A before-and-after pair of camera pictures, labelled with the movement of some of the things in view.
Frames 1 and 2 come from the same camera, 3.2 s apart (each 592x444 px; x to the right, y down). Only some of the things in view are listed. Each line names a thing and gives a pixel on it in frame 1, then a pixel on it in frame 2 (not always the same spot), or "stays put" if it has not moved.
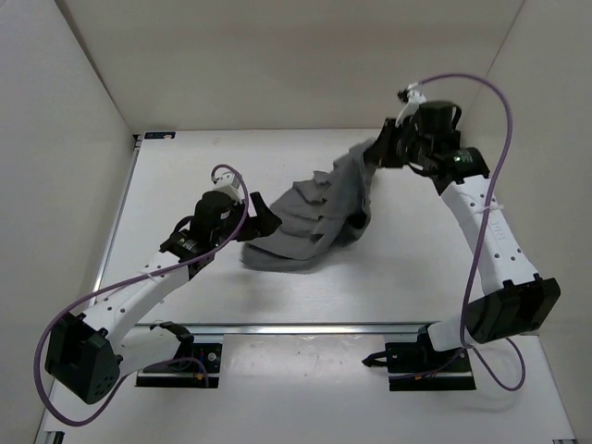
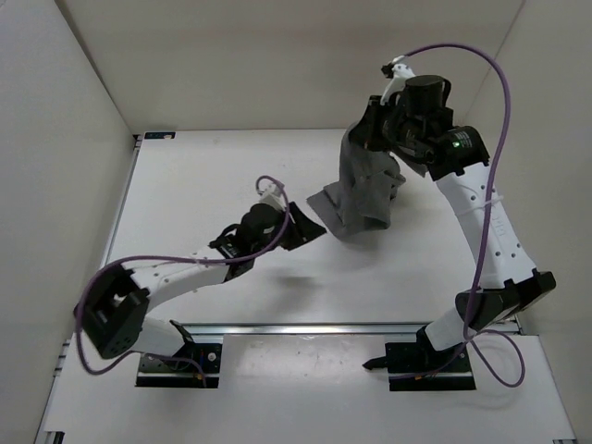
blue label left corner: [160, 135] stays put
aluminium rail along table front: [376, 329] stays put
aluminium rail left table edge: [117, 216] stays put
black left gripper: [264, 222] -> [303, 230]
